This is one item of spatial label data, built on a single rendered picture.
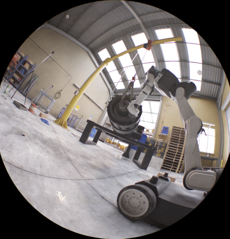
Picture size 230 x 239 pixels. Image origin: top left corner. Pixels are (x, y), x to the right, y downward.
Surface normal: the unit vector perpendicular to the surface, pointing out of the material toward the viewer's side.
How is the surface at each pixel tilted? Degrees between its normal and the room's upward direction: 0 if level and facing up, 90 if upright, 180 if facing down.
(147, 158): 90
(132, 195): 90
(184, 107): 111
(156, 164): 90
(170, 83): 122
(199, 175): 90
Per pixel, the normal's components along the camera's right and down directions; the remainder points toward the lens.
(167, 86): -0.66, 0.07
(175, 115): -0.51, -0.47
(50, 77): 0.76, 0.14
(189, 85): -0.61, -0.19
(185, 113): -0.70, -0.49
